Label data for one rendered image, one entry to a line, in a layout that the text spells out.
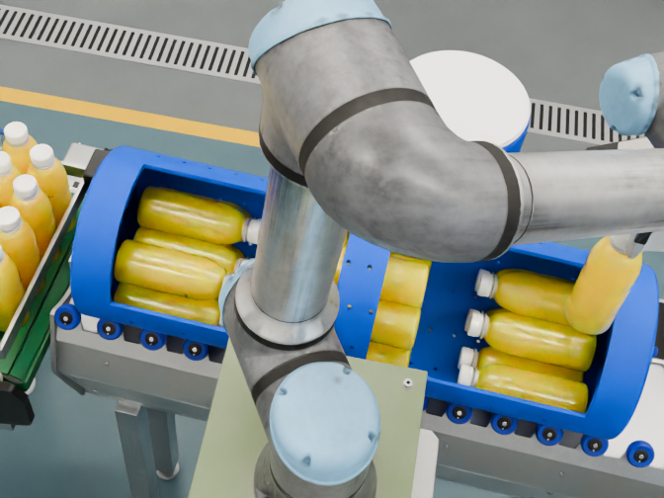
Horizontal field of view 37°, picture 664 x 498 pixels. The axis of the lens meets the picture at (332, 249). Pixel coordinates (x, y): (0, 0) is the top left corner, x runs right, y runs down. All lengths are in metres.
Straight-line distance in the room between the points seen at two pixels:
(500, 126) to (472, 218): 1.24
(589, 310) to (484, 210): 0.69
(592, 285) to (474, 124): 0.67
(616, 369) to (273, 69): 0.87
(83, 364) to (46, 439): 0.93
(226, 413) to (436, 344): 0.55
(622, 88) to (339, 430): 0.45
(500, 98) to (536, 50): 1.73
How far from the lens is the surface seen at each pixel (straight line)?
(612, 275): 1.36
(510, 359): 1.68
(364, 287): 1.49
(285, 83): 0.79
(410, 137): 0.73
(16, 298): 1.77
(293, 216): 0.92
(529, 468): 1.78
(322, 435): 1.06
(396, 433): 1.31
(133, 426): 2.08
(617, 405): 1.55
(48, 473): 2.70
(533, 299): 1.62
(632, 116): 1.04
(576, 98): 3.64
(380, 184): 0.73
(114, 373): 1.81
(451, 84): 2.04
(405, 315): 1.56
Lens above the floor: 2.43
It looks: 54 degrees down
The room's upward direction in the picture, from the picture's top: 8 degrees clockwise
